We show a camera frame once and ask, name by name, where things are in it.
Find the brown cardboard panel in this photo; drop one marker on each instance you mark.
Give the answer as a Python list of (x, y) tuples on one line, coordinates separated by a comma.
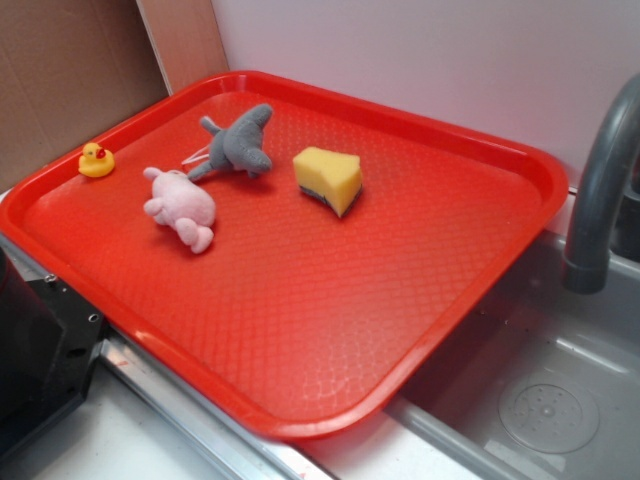
[(72, 69)]

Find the gray toy faucet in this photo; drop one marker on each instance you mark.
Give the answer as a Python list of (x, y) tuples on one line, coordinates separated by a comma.
[(605, 216)]

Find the gray plastic sink basin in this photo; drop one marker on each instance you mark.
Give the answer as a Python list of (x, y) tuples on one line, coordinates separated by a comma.
[(536, 382)]

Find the red plastic tray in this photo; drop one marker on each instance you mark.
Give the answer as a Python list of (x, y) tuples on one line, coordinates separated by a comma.
[(295, 322)]

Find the gray plush shark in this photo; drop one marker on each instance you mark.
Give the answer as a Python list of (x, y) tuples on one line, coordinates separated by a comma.
[(238, 147)]

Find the yellow sponge with gray pad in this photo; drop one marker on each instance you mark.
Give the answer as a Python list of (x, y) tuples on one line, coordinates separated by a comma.
[(333, 178)]

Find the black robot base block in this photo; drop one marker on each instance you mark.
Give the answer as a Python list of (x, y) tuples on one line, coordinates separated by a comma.
[(50, 339)]

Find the yellow rubber duck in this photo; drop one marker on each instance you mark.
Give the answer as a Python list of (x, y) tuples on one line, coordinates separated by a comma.
[(95, 161)]

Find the pink plush pig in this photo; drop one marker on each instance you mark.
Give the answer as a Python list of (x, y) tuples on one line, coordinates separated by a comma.
[(186, 208)]

